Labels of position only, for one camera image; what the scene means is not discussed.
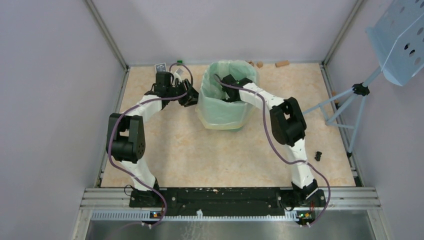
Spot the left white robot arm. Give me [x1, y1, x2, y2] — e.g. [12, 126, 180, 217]
[106, 71, 198, 207]

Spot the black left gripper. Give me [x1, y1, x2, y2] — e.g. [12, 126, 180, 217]
[166, 78, 205, 107]

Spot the translucent yellow trash bag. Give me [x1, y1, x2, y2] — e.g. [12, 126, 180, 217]
[195, 59, 260, 131]

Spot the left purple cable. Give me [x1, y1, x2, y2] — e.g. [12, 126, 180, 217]
[107, 62, 194, 229]

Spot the small wooden cube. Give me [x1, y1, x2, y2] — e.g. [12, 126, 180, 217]
[256, 61, 264, 68]

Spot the green plastic trash bin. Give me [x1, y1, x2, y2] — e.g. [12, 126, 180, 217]
[198, 60, 259, 132]

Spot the wooden cork block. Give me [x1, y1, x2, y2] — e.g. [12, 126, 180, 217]
[274, 60, 290, 68]

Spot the small black clip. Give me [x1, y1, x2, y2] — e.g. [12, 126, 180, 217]
[314, 151, 323, 162]

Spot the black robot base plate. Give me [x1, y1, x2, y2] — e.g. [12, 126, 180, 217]
[129, 187, 326, 217]

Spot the perforated light blue tray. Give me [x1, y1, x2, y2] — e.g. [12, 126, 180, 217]
[365, 0, 424, 86]

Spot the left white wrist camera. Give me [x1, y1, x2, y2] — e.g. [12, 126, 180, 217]
[173, 68, 184, 82]

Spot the light blue tripod stand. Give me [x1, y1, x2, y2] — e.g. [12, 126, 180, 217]
[302, 66, 382, 158]

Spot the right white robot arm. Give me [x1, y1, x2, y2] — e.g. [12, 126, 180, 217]
[214, 74, 318, 206]

